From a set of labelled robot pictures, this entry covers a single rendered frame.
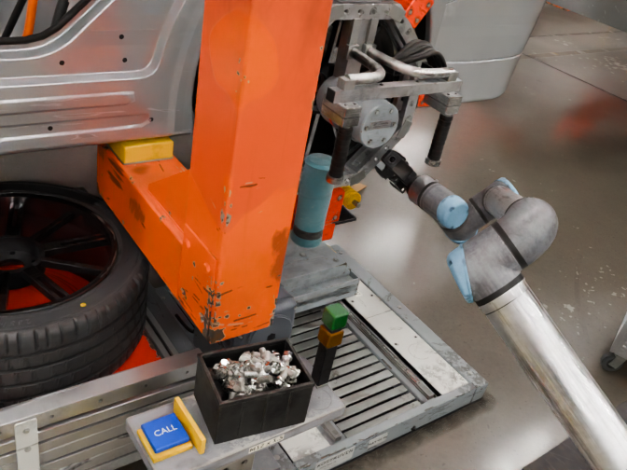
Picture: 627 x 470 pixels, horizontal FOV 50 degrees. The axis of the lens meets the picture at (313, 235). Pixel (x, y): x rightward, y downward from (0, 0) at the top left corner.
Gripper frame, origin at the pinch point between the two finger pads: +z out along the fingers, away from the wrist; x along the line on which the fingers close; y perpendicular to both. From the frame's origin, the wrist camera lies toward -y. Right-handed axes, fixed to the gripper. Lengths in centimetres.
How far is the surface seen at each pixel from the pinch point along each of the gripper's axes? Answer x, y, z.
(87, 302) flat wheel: -79, -60, -22
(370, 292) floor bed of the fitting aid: -31, 48, -4
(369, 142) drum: -4.7, -28.9, -21.4
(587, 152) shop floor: 127, 218, 62
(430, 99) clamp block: 15.1, -24.5, -22.4
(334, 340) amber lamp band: -46, -39, -62
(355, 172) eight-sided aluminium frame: -9.7, -7.0, -6.5
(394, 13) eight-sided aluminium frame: 23.9, -40.9, -6.9
